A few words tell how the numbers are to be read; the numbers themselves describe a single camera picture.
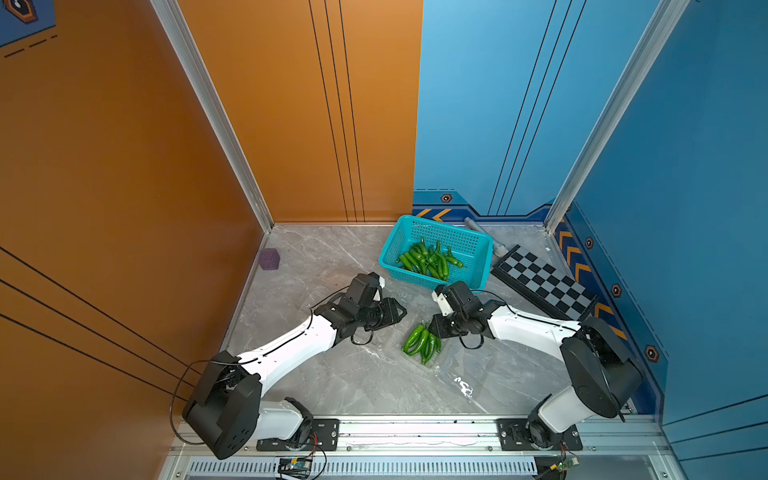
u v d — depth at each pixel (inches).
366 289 25.2
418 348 33.7
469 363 34.1
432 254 41.0
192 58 29.9
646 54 29.7
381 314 28.4
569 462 27.4
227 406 16.2
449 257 42.4
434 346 34.1
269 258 45.3
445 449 28.5
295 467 28.3
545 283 39.1
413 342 34.2
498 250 42.4
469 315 26.9
